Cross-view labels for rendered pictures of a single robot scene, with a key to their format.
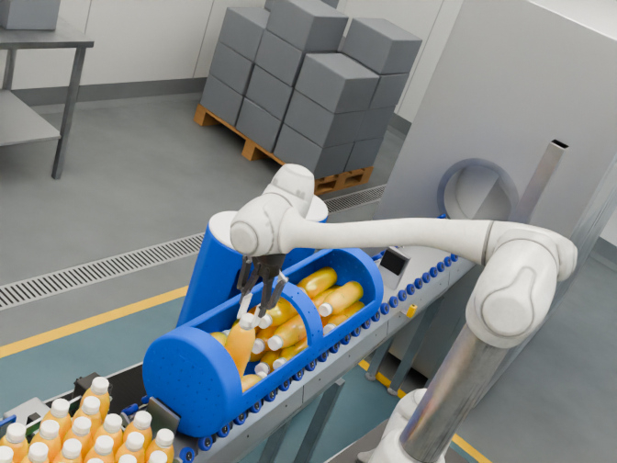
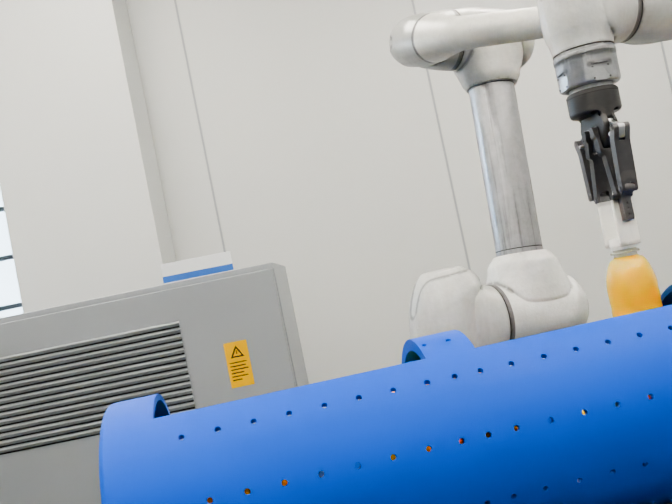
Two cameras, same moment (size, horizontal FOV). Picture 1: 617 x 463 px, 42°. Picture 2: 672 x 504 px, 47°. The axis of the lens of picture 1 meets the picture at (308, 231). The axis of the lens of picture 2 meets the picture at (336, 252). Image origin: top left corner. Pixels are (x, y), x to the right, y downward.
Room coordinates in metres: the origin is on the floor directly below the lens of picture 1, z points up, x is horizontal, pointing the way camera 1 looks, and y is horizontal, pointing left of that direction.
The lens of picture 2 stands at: (2.65, 0.83, 1.32)
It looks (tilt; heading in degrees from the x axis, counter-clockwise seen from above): 3 degrees up; 239
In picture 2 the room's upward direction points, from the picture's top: 12 degrees counter-clockwise
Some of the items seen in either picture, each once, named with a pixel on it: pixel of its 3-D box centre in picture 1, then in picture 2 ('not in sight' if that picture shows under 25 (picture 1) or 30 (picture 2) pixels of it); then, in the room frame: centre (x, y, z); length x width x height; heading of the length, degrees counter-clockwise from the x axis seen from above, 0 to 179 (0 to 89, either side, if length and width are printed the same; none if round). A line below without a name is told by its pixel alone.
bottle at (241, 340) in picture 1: (237, 350); (637, 310); (1.70, 0.06, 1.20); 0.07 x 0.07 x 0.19
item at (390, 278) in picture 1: (391, 268); not in sight; (2.80, -0.35, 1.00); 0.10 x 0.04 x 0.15; 66
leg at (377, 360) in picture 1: (391, 331); not in sight; (3.47, -0.57, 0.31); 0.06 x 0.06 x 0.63; 66
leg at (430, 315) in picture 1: (414, 346); not in sight; (3.41, -0.70, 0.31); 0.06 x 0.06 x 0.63; 66
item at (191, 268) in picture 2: not in sight; (198, 269); (1.68, -1.74, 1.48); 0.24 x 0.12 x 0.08; 157
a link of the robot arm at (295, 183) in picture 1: (287, 198); (580, 0); (1.69, 0.07, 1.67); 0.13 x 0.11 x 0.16; 167
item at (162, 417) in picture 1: (161, 423); not in sight; (1.58, 0.18, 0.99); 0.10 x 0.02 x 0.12; 66
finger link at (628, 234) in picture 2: (244, 306); (625, 221); (1.71, 0.08, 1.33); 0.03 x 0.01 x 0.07; 156
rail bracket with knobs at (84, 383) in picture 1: (91, 398); not in sight; (1.62, 0.38, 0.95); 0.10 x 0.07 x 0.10; 66
